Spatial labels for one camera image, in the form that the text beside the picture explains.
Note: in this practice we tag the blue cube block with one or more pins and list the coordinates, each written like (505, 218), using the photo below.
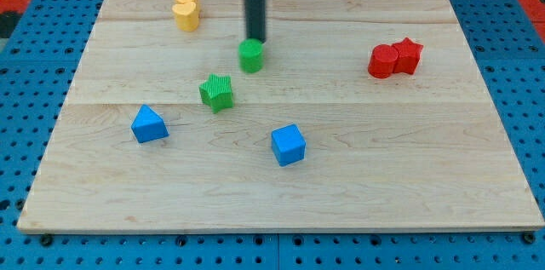
(288, 145)

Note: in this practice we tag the blue triangle block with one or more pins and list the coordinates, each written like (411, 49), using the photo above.
(148, 125)

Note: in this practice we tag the green star block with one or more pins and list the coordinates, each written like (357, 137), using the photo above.
(216, 92)

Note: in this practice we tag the green cylinder block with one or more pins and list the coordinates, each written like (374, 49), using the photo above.
(250, 54)

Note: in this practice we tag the wooden board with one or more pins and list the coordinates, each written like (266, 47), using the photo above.
(368, 116)

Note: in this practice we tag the red cylinder block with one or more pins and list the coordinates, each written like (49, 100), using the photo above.
(382, 61)

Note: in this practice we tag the yellow heart block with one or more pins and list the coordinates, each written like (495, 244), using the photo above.
(186, 16)

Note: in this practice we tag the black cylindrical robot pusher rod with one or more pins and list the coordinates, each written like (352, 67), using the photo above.
(254, 6)

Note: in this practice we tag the red star block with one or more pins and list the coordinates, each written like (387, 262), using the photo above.
(409, 54)

